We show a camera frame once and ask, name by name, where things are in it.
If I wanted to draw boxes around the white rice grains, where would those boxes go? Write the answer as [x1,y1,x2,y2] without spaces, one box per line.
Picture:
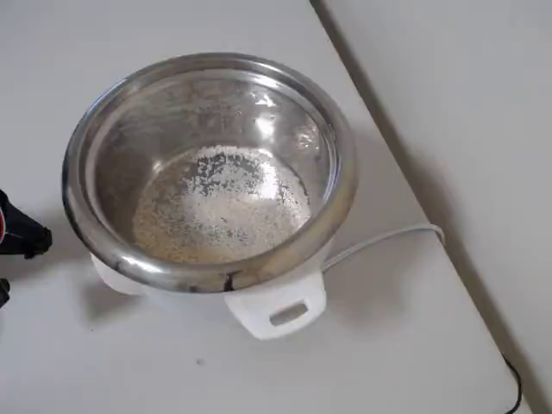
[131,145,314,265]

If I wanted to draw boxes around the white rice cooker housing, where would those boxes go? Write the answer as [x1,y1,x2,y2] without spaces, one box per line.
[89,241,333,342]

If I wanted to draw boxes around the stainless steel inner pot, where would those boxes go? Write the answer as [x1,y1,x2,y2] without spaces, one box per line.
[60,52,359,294]

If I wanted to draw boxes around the white power cord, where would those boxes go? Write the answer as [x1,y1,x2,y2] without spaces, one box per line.
[323,223,445,273]

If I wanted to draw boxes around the thin black cable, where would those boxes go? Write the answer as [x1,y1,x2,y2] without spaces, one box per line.
[499,353,525,414]

